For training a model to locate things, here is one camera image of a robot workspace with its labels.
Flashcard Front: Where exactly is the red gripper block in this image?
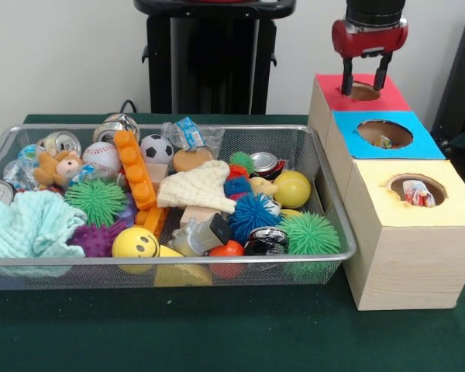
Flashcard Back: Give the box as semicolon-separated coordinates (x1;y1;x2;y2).
332;17;409;97

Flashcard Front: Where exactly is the colourful dotted cloth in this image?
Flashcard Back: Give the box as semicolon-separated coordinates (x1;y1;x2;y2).
401;180;437;208

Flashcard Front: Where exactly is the wooden box with three holes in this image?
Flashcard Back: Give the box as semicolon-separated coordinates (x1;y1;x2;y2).
308;73;465;311

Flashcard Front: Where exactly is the plain yellow ball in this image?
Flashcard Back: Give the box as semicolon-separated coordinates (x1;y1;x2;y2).
273;170;312;209

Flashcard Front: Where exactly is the green spiky rubber ball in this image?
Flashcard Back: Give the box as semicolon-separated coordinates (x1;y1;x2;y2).
64;178;127;228
281;212;342;256

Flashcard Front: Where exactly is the blue spiky rubber ball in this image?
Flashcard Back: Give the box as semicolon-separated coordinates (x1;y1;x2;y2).
229;193;284;242

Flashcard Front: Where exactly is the cream fluffy cloth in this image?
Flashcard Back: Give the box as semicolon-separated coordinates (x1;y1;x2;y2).
157;160;238;215

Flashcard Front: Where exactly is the black and white soccer ball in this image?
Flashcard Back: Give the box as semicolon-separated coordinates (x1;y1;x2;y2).
139;133;175;164

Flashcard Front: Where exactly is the orange plastic block toy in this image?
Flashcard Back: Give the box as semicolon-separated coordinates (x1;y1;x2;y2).
114;130;158;212

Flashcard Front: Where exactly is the white baseball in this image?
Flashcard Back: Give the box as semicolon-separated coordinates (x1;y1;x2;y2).
82;141;123;174

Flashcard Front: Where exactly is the yellow smiley face ball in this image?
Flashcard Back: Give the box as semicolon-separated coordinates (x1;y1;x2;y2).
112;226;160;259

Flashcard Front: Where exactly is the dark green table cloth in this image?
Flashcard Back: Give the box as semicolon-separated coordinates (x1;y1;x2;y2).
0;113;465;372

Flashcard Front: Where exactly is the brown teddy bear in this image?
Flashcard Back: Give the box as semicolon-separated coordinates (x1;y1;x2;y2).
33;150;83;185

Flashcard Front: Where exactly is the mint green knitted cloth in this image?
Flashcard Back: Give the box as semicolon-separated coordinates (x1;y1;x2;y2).
0;190;87;260

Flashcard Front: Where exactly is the silver wire mesh bin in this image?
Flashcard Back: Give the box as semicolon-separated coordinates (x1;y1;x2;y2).
0;123;358;291

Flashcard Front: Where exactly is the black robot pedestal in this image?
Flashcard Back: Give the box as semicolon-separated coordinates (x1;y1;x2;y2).
133;0;298;115

